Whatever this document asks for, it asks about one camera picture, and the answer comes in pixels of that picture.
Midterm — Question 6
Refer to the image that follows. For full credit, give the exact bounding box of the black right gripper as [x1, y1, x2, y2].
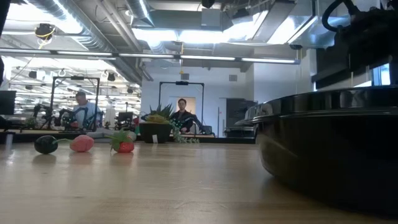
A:
[332, 29, 398, 86]

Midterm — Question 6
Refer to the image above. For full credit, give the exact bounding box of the black plastic tupperware container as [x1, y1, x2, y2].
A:
[234, 85, 398, 218]

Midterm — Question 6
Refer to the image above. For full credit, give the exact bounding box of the black cabinet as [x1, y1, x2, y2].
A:
[225, 98, 259, 138]

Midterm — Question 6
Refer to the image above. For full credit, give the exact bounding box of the long ceiling light strip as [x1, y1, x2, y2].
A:
[0, 47, 302, 65]

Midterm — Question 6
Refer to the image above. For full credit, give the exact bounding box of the wooden work table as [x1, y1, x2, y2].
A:
[169, 133, 216, 139]

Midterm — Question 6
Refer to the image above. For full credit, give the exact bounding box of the person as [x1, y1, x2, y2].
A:
[170, 98, 203, 134]
[72, 91, 103, 131]

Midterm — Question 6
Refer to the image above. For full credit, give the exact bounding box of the potted succulent plant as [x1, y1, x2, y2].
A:
[139, 103, 200, 144]

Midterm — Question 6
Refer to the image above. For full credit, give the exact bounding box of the red strawberry with green leaves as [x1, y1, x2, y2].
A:
[104, 129, 137, 154]

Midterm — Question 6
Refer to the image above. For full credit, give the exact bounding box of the grey folded cloth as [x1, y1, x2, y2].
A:
[86, 129, 137, 140]

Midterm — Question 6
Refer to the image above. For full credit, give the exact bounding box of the pink toy strawberry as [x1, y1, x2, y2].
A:
[52, 134, 95, 153]

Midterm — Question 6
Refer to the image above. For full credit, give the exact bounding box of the dark toy berry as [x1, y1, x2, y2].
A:
[34, 135, 59, 155]

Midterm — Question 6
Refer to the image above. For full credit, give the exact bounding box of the dark background monitor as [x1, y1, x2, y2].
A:
[0, 90, 17, 116]

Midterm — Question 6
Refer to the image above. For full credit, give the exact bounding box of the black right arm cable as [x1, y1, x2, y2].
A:
[322, 0, 354, 33]

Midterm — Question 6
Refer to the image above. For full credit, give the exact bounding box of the black background rig frame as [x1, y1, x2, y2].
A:
[49, 76, 101, 132]
[159, 81, 205, 135]

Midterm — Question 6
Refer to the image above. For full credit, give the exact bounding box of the silver ventilation duct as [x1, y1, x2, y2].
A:
[27, 0, 144, 85]

